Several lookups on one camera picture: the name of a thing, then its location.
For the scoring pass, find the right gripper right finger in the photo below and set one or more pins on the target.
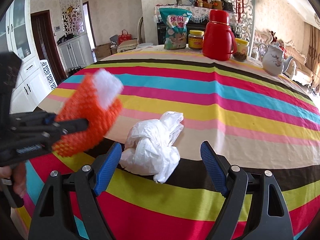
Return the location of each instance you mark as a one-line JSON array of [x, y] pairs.
[[268, 216]]

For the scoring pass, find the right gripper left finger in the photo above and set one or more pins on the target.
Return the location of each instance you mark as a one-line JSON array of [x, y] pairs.
[[53, 216]]

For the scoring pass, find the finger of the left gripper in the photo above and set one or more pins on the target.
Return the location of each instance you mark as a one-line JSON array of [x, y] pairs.
[[49, 119], [69, 127]]

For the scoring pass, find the orange foam net small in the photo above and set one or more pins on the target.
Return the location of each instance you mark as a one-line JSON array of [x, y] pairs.
[[96, 100]]

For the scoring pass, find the person's left hand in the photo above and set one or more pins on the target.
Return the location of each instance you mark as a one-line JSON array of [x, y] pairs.
[[19, 176]]

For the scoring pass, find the blue white patterned panel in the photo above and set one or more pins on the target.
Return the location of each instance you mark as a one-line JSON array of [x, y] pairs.
[[48, 74]]

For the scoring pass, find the white shoe cabinet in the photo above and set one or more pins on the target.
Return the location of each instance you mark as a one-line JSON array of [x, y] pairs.
[[76, 52]]

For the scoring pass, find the cardboard box on floor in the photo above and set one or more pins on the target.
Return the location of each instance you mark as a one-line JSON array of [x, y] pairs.
[[102, 51]]

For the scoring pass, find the white plastic bag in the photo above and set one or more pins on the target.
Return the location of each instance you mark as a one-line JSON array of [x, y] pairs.
[[149, 149]]

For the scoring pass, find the white glass door cabinet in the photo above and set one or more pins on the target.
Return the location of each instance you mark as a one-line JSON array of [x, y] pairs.
[[17, 36]]

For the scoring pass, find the striped colourful tablecloth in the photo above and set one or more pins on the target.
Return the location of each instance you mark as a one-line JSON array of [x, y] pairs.
[[257, 121]]

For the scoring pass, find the cream side chair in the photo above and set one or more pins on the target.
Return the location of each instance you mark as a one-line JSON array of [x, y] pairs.
[[131, 44]]

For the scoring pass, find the red handbag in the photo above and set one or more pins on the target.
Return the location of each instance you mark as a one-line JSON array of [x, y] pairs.
[[124, 36]]

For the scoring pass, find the white round stool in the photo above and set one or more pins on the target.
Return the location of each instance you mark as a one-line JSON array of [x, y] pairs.
[[144, 45]]

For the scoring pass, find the white carved sofa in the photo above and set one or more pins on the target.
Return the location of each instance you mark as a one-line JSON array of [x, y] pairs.
[[297, 70]]

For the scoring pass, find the teal snack bag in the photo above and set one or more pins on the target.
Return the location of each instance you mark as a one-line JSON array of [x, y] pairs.
[[176, 20]]

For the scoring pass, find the white porcelain teapot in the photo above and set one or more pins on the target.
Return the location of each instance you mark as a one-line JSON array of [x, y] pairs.
[[273, 61]]

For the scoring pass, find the yellow lid jar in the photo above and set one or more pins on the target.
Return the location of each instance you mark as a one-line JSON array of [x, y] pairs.
[[195, 39]]

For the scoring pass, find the glass jar dark contents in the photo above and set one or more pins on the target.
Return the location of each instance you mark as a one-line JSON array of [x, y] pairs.
[[241, 50]]

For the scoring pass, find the black piano with lace cover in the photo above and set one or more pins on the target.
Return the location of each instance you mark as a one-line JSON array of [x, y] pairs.
[[198, 20]]

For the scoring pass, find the red thermos jug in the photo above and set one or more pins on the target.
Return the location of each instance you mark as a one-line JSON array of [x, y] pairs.
[[219, 41]]

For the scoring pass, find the black handbag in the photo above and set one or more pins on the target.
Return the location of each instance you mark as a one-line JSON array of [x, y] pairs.
[[227, 6]]

